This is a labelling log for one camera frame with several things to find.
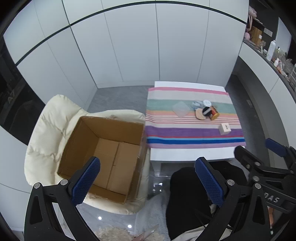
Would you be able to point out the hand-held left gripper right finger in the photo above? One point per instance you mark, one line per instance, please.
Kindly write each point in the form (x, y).
(209, 183)

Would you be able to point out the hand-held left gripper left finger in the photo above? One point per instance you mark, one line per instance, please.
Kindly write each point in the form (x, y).
(86, 183)

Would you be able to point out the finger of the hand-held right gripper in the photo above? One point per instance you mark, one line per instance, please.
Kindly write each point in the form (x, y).
(275, 144)
(245, 157)

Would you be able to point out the small white box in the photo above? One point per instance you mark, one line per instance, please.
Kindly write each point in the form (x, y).
(224, 129)

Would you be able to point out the brown cardboard box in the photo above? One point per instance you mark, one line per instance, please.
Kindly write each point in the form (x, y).
(120, 157)

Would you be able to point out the gold and red can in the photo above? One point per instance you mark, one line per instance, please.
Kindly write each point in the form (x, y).
(214, 113)

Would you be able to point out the black round compact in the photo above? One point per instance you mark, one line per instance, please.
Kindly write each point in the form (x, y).
(206, 112)

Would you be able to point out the beige powder puff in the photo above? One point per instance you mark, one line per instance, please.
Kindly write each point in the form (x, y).
(199, 115)

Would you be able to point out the white round compact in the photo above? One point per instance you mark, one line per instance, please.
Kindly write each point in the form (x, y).
(207, 103)

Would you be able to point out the clear square plastic lid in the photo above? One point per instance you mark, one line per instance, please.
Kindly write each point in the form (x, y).
(181, 109)

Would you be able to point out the person's left hand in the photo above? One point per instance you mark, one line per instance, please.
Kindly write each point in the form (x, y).
(148, 231)

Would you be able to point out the white low table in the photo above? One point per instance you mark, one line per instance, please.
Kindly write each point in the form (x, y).
(185, 154)

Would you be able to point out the striped multicolour cloth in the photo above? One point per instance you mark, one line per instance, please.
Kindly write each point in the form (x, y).
(185, 134)

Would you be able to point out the beige fuzzy rug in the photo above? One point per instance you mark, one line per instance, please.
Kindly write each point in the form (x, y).
(113, 235)

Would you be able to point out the grey fleece blanket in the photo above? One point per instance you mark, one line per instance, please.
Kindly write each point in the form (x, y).
(152, 215)

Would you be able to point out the cream padded chair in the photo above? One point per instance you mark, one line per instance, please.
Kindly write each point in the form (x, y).
(53, 120)

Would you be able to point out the small blue-grey toy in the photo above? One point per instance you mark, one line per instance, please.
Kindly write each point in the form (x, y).
(196, 104)

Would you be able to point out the white curved counter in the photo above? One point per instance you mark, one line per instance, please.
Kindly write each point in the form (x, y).
(261, 69)

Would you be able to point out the tall white bottle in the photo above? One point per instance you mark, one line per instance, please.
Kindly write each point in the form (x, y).
(271, 49)

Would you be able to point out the black glossy panel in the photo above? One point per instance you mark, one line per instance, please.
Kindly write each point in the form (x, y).
(18, 104)

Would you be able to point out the brown paper box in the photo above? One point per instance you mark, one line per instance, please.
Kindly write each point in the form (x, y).
(256, 36)

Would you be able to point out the small pink plush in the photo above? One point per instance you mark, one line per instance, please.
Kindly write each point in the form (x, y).
(247, 36)

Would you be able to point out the pink hanging bag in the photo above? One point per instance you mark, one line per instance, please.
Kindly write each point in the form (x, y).
(252, 14)

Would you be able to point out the wall socket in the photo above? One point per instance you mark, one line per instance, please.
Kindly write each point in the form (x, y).
(249, 103)

